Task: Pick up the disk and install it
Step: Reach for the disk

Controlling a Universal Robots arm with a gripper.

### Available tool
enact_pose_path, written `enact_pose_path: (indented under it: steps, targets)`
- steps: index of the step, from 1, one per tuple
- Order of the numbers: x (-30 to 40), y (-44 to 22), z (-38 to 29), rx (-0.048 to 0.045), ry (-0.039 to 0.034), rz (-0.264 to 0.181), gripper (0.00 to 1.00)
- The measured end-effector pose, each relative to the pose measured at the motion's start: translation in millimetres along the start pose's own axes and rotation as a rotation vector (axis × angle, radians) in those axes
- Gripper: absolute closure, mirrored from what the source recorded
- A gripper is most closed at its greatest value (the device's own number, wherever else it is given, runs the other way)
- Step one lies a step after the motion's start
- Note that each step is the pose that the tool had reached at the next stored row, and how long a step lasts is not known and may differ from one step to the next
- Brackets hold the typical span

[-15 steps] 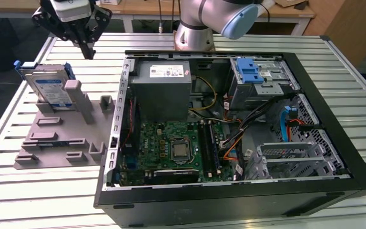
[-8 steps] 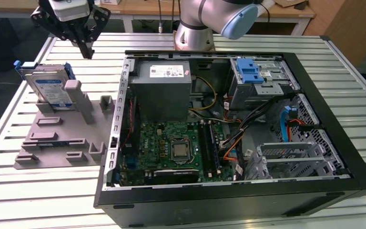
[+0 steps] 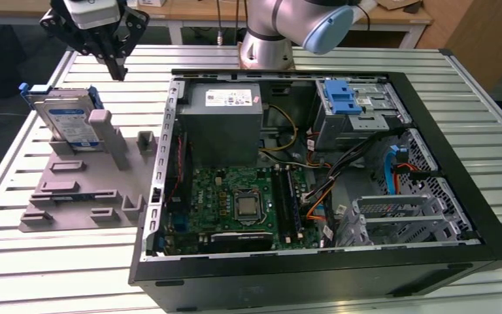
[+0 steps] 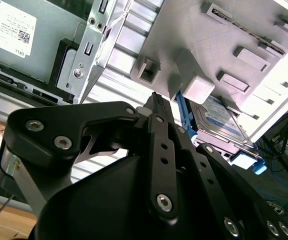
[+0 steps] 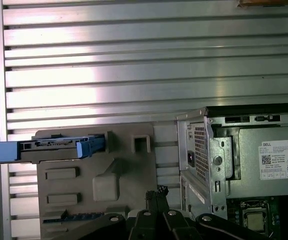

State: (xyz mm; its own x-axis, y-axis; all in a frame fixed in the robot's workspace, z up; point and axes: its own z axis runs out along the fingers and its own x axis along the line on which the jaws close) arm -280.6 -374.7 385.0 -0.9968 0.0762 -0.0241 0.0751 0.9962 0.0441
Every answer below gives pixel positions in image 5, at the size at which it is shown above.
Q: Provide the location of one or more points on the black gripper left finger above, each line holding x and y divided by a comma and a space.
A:
144, 225

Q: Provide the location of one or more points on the brown base plate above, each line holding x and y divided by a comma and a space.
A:
271, 2

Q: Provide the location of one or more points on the grey power supply unit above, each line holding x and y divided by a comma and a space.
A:
249, 155

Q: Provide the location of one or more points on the grey parts rack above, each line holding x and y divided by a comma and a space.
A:
89, 170

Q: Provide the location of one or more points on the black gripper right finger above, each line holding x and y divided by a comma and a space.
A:
176, 225

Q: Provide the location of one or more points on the hard disk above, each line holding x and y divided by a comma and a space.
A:
46, 150

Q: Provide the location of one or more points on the CPU socket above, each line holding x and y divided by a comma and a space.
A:
255, 203

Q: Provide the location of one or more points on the silver CPU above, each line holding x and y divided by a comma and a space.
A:
256, 221

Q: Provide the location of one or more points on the green motherboard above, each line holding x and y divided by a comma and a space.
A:
279, 205

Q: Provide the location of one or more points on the black PC case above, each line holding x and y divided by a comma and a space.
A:
219, 175

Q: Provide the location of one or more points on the green RAM stick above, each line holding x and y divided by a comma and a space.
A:
84, 215

